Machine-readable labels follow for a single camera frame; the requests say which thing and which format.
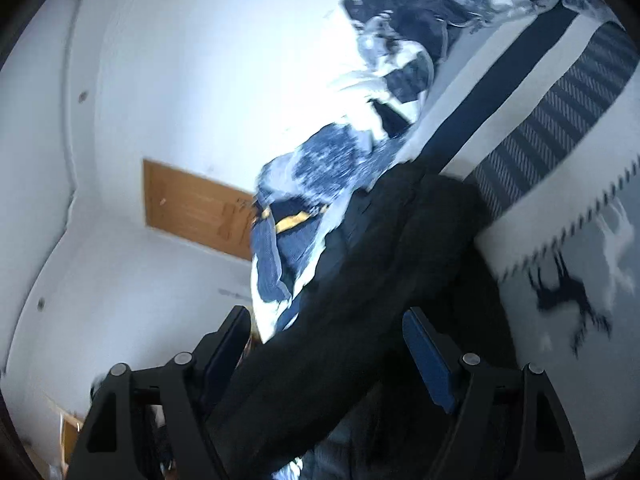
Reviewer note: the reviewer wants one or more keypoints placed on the blue white striped blanket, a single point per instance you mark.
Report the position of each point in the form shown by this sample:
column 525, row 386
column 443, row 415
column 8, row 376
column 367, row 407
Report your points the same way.
column 550, row 310

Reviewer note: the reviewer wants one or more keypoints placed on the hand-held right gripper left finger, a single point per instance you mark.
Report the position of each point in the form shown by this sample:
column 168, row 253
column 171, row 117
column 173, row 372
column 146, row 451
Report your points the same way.
column 227, row 355

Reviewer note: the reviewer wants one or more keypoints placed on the black coat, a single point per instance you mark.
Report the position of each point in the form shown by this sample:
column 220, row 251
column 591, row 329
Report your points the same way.
column 375, row 260

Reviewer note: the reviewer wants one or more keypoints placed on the wooden door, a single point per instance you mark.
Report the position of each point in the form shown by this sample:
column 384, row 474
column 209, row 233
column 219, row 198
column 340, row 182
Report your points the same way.
column 195, row 210

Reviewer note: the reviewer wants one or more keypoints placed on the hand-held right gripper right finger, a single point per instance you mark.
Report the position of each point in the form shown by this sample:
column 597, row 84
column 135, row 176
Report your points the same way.
column 430, row 360

